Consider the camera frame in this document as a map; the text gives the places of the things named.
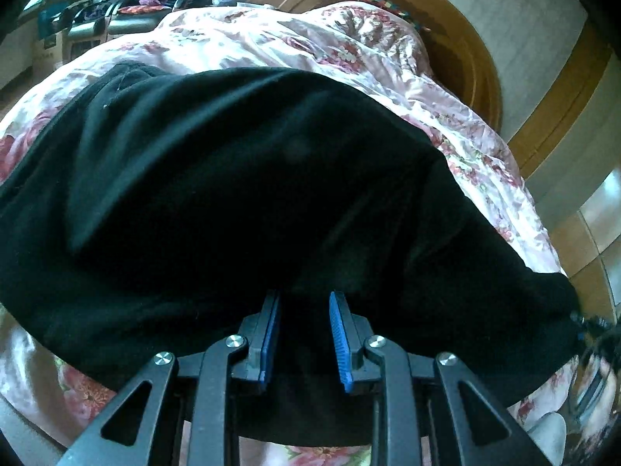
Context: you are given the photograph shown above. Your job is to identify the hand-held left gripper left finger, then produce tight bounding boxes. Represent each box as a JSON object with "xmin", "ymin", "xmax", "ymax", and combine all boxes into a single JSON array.
[{"xmin": 56, "ymin": 290, "xmax": 284, "ymax": 466}]

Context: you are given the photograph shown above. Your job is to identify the blue box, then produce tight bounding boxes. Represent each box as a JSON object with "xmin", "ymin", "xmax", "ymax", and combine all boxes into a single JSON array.
[{"xmin": 38, "ymin": 2, "xmax": 67, "ymax": 42}]

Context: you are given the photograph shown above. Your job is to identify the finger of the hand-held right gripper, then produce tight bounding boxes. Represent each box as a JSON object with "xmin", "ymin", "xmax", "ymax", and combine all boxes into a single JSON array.
[{"xmin": 569, "ymin": 311, "xmax": 598, "ymax": 346}]

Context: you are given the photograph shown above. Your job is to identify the black massage chair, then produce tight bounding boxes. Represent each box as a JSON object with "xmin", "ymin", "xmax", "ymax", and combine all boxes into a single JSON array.
[{"xmin": 63, "ymin": 0, "xmax": 207, "ymax": 55}]

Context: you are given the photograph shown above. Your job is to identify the purple cloth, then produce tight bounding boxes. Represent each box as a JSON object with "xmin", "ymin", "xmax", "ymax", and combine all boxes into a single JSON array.
[{"xmin": 121, "ymin": 0, "xmax": 172, "ymax": 14}]

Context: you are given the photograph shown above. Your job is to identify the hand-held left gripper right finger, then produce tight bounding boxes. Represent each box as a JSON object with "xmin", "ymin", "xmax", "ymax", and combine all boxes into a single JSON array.
[{"xmin": 329, "ymin": 291, "xmax": 555, "ymax": 466}]

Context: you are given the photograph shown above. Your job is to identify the pink floral blanket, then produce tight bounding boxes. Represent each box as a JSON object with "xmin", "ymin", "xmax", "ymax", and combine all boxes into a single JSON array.
[{"xmin": 0, "ymin": 2, "xmax": 580, "ymax": 466}]

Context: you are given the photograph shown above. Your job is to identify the black pants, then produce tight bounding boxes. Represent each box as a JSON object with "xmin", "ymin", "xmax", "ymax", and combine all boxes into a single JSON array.
[{"xmin": 0, "ymin": 64, "xmax": 583, "ymax": 447}]

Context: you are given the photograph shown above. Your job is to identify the round wooden headboard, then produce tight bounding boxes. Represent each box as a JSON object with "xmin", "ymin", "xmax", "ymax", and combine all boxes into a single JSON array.
[{"xmin": 247, "ymin": 0, "xmax": 503, "ymax": 141}]

